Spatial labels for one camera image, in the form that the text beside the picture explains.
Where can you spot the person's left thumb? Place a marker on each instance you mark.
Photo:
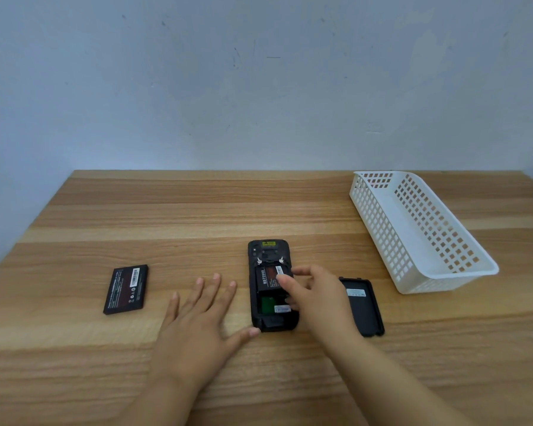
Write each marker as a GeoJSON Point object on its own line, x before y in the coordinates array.
{"type": "Point", "coordinates": [242, 339]}

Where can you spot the person's left little finger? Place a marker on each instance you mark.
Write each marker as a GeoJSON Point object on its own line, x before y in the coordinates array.
{"type": "Point", "coordinates": [171, 310]}

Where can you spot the person's right forearm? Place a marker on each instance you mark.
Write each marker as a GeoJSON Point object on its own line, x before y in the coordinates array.
{"type": "Point", "coordinates": [391, 385]}

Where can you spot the black handheld scanner device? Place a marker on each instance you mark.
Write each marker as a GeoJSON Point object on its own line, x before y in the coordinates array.
{"type": "Point", "coordinates": [266, 252]}

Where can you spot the black battery with red label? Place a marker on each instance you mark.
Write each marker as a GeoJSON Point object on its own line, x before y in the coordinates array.
{"type": "Point", "coordinates": [266, 281]}
{"type": "Point", "coordinates": [126, 290]}

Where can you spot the person's left middle finger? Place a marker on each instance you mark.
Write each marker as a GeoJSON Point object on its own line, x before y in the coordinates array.
{"type": "Point", "coordinates": [209, 295]}

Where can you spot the person's left forearm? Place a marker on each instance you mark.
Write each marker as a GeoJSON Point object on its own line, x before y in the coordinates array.
{"type": "Point", "coordinates": [160, 408]}

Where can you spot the person's left hand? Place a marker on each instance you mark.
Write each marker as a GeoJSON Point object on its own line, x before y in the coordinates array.
{"type": "Point", "coordinates": [191, 341]}

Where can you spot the white plastic mesh basket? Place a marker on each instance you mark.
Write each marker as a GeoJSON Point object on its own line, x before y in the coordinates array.
{"type": "Point", "coordinates": [446, 281]}

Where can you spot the person's right thumb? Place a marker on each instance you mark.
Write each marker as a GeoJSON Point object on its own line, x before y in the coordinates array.
{"type": "Point", "coordinates": [290, 302]}

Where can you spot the person's right hand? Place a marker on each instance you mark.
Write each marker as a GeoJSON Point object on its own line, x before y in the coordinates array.
{"type": "Point", "coordinates": [328, 306]}

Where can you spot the black battery cover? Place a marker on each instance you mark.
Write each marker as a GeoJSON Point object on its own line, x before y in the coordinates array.
{"type": "Point", "coordinates": [366, 310]}

